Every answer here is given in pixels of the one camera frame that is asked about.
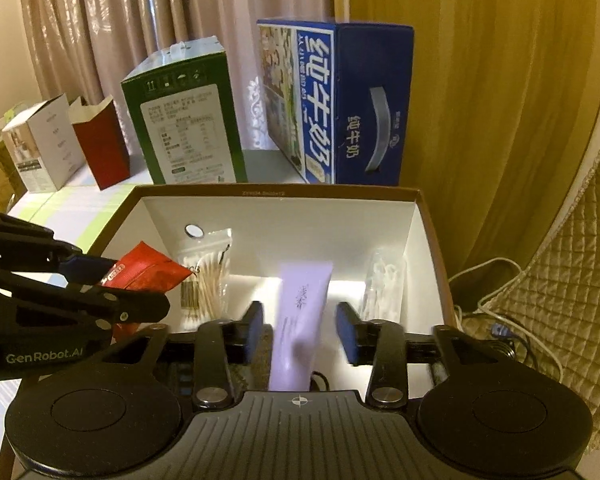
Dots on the white product box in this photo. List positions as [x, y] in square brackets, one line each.
[43, 145]

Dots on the cotton swabs plastic bag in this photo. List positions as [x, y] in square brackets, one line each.
[206, 254]

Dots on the blue milk carton box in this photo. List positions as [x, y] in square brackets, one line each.
[336, 97]

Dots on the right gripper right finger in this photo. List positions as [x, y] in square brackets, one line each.
[351, 330]

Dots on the green white carton box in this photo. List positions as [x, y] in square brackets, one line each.
[181, 105]

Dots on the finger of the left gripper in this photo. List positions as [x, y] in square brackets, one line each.
[85, 269]

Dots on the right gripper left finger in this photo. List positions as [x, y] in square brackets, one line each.
[249, 329]

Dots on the brown white cardboard storage box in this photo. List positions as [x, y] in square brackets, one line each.
[161, 406]

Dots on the pinkish curtain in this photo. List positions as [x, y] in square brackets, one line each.
[86, 47]

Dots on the clear floss pick bag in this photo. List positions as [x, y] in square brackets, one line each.
[384, 286]

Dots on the red sachet packet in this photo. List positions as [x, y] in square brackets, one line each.
[146, 270]

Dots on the checkered bed sheet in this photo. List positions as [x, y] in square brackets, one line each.
[76, 214]

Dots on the quilted tan cushion cover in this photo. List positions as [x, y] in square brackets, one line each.
[554, 304]

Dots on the purple cream tube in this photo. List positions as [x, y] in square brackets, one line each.
[297, 331]

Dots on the wooden wardrobe panel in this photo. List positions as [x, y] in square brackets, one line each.
[505, 97]

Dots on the patterned knit sock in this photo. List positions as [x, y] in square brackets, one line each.
[256, 374]

